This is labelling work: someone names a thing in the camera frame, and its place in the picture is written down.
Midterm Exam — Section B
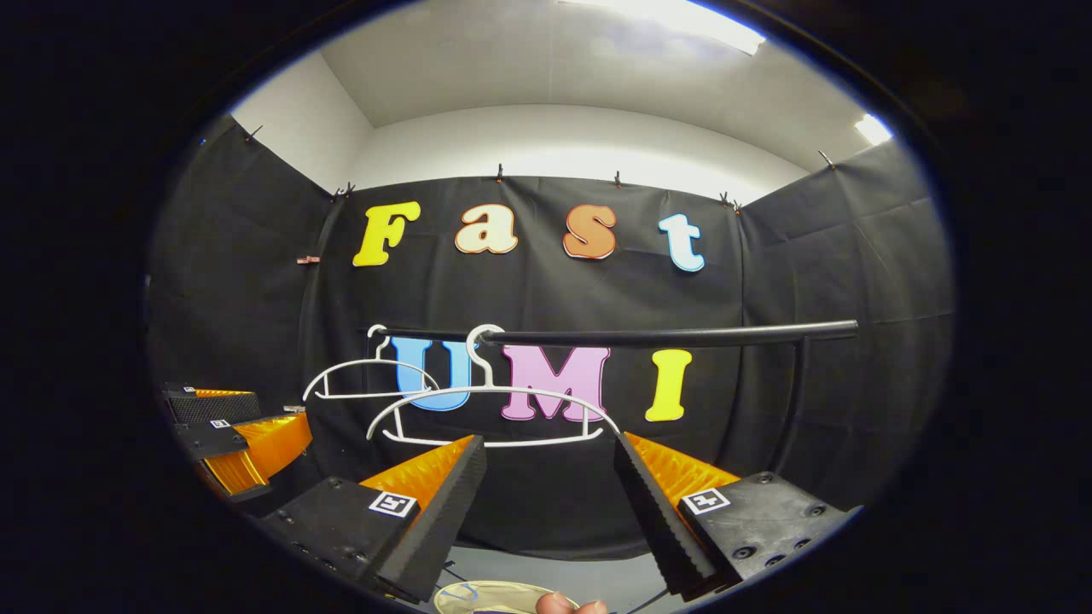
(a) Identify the yellow laundry hamper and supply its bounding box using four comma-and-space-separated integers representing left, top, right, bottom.
433, 580, 590, 614

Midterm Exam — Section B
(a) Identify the row of black clips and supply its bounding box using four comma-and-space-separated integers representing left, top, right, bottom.
246, 125, 837, 211

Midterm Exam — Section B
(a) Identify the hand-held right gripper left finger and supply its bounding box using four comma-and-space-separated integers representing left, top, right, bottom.
256, 435, 489, 604

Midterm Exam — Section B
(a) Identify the black backdrop cloth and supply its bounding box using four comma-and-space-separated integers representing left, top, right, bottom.
147, 115, 955, 559

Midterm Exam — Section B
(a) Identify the white plastic hanger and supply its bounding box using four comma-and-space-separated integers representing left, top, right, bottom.
367, 324, 621, 449
303, 324, 440, 402

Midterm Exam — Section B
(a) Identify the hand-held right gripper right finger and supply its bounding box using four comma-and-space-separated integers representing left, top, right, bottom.
614, 432, 863, 598

